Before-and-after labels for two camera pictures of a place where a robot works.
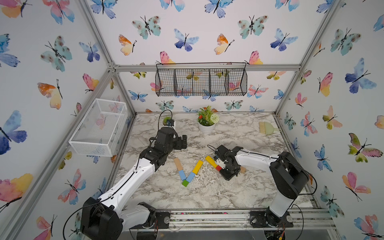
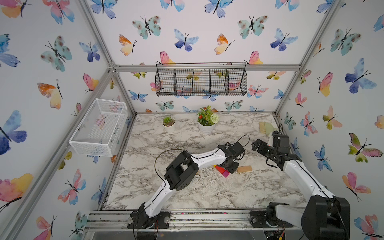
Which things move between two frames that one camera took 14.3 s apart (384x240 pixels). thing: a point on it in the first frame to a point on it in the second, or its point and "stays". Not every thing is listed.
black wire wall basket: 201,79 stays
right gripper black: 227,176 to 264,145
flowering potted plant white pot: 207,119 stays
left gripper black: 177,140 to 234,169
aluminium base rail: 315,219 stays
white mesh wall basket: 100,128 stays
